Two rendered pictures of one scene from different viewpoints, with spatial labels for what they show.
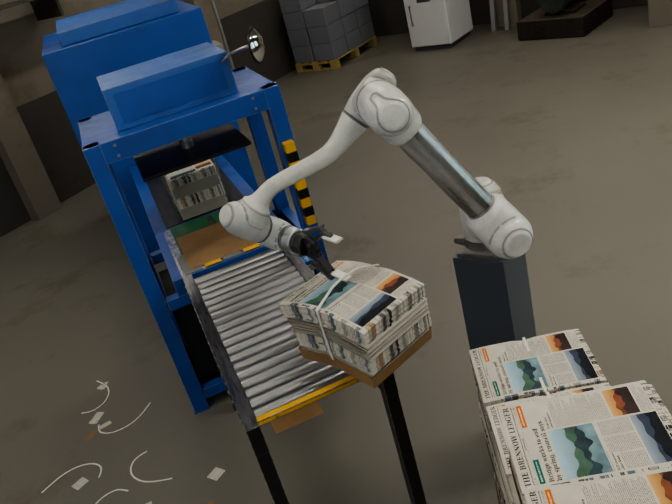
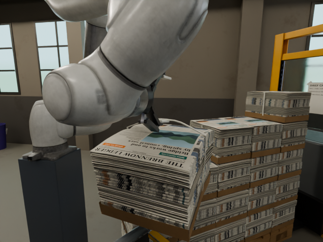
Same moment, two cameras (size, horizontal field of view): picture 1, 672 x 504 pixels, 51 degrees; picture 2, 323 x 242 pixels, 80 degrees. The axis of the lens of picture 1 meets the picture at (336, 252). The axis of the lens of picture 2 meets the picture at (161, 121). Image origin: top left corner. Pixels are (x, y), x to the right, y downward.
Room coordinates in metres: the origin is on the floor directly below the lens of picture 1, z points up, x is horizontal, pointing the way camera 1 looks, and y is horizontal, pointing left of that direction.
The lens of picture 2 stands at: (2.29, 0.55, 1.35)
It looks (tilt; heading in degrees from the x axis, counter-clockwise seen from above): 11 degrees down; 240
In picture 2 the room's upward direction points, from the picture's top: straight up
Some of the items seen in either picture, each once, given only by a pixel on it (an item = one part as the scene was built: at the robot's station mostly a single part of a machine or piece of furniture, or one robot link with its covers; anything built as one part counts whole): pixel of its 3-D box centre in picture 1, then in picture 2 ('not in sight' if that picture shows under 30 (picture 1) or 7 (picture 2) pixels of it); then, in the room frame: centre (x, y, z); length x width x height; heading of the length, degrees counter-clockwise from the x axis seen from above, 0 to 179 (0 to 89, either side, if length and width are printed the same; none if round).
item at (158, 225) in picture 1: (187, 185); not in sight; (4.69, 0.86, 0.75); 1.55 x 0.65 x 0.10; 14
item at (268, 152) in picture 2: not in sight; (246, 145); (0.93, -0.42, 0.86); 0.38 x 0.29 x 0.04; 82
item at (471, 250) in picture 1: (481, 239); (48, 149); (2.32, -0.54, 1.03); 0.22 x 0.18 x 0.06; 50
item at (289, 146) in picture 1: (299, 183); not in sight; (3.35, 0.08, 1.05); 0.05 x 0.05 x 0.45; 14
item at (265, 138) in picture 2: not in sight; (247, 135); (0.94, -0.42, 0.95); 0.38 x 0.29 x 0.23; 82
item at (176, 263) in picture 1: (222, 241); not in sight; (3.59, 0.59, 0.75); 0.70 x 0.65 x 0.10; 14
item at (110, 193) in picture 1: (151, 289); not in sight; (3.20, 0.94, 0.78); 0.09 x 0.09 x 1.55; 14
